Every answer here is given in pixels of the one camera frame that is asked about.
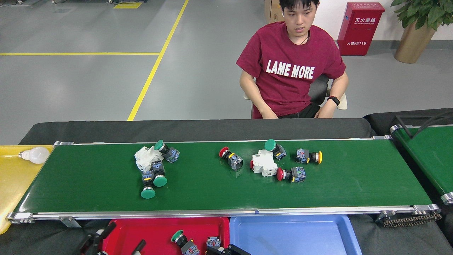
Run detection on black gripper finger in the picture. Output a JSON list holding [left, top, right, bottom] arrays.
[[76, 221, 117, 255], [132, 239, 147, 255], [207, 244, 252, 255]]

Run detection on white circuit breaker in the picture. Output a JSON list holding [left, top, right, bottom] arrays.
[[250, 149, 279, 177], [134, 145, 164, 173]]

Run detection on yellow mushroom push button switch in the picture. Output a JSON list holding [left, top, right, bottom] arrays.
[[296, 148, 323, 165]]

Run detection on red plastic tray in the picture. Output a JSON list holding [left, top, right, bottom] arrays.
[[103, 216, 230, 255]]

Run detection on blue plastic tray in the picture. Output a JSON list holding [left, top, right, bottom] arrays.
[[229, 214, 362, 255]]

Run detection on yellow plastic tray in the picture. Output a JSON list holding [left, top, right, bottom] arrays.
[[0, 144, 53, 234]]

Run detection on green conveyor belt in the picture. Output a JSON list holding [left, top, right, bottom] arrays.
[[5, 135, 442, 224], [389, 124, 453, 205]]

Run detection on person's left hand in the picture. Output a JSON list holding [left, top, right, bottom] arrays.
[[314, 103, 336, 119]]

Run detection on white light bulb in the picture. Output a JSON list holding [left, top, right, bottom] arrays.
[[19, 147, 50, 164]]

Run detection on grey office chair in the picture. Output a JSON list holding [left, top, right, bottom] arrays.
[[243, 74, 348, 119]]

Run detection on person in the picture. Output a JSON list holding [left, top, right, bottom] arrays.
[[236, 0, 350, 119]]

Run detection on brown cardboard box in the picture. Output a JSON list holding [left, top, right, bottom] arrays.
[[265, 0, 283, 23]]

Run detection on red fire extinguisher box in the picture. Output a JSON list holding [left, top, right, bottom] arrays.
[[337, 2, 385, 56]]

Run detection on potted green plant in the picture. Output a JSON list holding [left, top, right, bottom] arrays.
[[391, 0, 453, 64]]

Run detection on black drive chain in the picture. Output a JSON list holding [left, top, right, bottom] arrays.
[[382, 212, 443, 228]]

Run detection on black cable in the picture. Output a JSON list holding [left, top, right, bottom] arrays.
[[412, 112, 453, 137]]

